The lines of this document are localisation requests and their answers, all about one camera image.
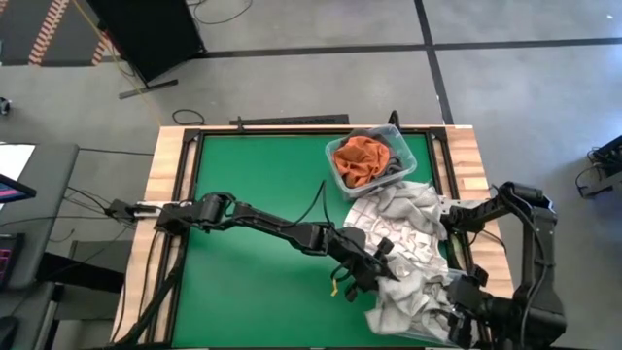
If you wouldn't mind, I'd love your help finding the tilted monitor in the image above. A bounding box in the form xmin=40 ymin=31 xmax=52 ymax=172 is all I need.
xmin=0 ymin=173 xmax=38 ymax=205

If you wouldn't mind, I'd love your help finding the dark mat with striped edge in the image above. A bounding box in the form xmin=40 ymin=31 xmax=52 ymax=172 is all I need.
xmin=0 ymin=0 xmax=114 ymax=67

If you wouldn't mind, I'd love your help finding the white grey patterned cloth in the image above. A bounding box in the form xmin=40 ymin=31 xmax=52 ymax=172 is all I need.
xmin=343 ymin=192 xmax=451 ymax=278

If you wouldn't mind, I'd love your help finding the silver mounting bracket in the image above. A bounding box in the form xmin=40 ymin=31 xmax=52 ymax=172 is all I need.
xmin=135 ymin=200 xmax=162 ymax=218
xmin=439 ymin=195 xmax=461 ymax=215

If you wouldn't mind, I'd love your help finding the black floor cable loop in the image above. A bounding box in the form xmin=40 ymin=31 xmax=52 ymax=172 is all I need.
xmin=171 ymin=108 xmax=207 ymax=126

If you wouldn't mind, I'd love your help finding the black lit keypad device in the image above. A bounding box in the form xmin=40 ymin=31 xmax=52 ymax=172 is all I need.
xmin=0 ymin=232 xmax=25 ymax=292

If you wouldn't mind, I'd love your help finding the black cable bundle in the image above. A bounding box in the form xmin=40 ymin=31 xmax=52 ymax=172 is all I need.
xmin=114 ymin=227 xmax=190 ymax=349

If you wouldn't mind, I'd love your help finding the yellow cable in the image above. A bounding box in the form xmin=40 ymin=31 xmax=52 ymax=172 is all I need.
xmin=71 ymin=0 xmax=162 ymax=128

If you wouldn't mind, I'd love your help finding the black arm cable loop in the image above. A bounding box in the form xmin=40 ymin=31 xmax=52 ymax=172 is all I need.
xmin=286 ymin=179 xmax=336 ymax=229

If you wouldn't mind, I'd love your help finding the white sheet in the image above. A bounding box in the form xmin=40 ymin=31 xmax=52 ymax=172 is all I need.
xmin=0 ymin=143 xmax=37 ymax=184

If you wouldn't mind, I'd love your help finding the black aluminium table frame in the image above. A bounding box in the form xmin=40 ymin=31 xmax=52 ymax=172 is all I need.
xmin=162 ymin=126 xmax=475 ymax=349

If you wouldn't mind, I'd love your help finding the dark gray waffle towel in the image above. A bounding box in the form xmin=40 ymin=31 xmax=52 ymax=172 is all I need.
xmin=378 ymin=140 xmax=407 ymax=184

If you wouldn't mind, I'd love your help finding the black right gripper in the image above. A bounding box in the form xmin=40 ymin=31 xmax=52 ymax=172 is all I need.
xmin=446 ymin=265 xmax=492 ymax=348

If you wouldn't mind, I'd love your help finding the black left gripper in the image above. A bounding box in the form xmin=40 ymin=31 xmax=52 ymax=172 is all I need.
xmin=333 ymin=226 xmax=401 ymax=302

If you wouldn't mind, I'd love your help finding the orange towel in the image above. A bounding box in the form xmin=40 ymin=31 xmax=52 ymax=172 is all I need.
xmin=332 ymin=135 xmax=392 ymax=190

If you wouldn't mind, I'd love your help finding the black floor equipment with cables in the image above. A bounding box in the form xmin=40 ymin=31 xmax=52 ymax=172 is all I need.
xmin=575 ymin=134 xmax=622 ymax=199

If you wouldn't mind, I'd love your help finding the light gray waffle towel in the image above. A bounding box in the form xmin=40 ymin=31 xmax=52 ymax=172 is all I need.
xmin=376 ymin=180 xmax=451 ymax=242
xmin=363 ymin=257 xmax=461 ymax=344

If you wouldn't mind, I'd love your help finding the black adapter box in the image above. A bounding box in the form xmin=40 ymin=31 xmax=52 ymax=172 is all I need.
xmin=105 ymin=197 xmax=142 ymax=223

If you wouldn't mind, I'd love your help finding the long black bar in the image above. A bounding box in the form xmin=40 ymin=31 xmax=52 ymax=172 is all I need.
xmin=229 ymin=114 xmax=351 ymax=126

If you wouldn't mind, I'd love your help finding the gray desk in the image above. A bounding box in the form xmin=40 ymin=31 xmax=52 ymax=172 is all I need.
xmin=0 ymin=143 xmax=81 ymax=293

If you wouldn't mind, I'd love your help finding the black partition panel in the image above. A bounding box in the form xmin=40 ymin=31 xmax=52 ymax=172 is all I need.
xmin=86 ymin=0 xmax=206 ymax=101

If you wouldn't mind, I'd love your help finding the clear plastic bin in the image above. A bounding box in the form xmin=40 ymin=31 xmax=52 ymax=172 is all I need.
xmin=324 ymin=123 xmax=419 ymax=201
xmin=373 ymin=266 xmax=480 ymax=349

